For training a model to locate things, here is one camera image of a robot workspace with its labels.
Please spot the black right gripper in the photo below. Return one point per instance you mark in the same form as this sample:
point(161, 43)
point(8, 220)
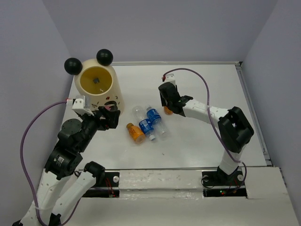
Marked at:
point(163, 100)

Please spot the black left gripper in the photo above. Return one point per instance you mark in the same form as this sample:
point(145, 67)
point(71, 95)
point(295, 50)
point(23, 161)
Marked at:
point(111, 121)

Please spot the orange juice bottle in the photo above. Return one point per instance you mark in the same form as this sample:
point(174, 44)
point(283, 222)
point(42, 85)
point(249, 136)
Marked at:
point(167, 111)
point(135, 133)

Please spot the blue-cap water bottle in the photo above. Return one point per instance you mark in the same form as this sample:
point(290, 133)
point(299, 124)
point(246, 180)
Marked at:
point(101, 85)

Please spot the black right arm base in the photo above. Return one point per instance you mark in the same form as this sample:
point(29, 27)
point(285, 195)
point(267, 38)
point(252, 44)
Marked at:
point(213, 186)

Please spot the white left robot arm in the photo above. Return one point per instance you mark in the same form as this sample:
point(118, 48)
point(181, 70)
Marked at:
point(50, 207)

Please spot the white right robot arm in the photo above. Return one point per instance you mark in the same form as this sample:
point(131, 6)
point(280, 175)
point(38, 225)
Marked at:
point(231, 126)

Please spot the cream cat-print bin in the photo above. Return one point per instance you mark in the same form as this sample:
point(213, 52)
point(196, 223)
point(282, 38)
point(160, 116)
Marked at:
point(98, 67)

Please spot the clear blue-label bottle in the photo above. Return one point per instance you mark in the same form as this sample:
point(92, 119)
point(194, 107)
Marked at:
point(155, 118)

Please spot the orange juice bottle lying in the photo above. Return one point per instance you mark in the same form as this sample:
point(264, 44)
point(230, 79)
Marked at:
point(135, 133)

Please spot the white-cap blue-label water bottle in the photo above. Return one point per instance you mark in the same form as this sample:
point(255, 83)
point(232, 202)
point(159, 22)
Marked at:
point(147, 128)

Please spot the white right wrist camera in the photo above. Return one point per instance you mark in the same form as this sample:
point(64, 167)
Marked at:
point(169, 78)

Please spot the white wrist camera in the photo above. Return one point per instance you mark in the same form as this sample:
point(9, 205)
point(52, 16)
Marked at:
point(169, 78)
point(79, 105)

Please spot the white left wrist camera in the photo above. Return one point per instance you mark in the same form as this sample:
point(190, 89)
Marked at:
point(79, 105)

